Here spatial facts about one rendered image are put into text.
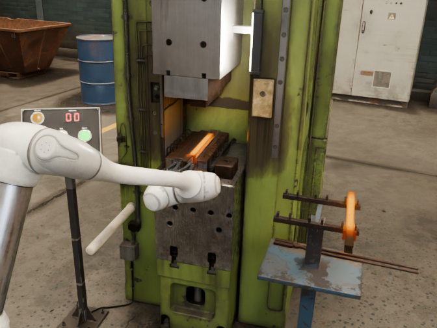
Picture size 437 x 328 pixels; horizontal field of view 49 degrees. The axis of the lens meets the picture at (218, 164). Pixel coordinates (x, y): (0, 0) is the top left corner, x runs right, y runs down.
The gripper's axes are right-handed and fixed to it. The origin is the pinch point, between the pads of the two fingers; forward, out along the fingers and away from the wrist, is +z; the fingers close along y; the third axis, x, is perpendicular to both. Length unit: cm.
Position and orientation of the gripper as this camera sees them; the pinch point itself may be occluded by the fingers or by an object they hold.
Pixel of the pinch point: (187, 162)
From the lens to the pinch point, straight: 211.5
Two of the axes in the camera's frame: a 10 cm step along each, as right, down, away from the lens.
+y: 9.7, 1.2, -2.3
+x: 0.3, -9.2, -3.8
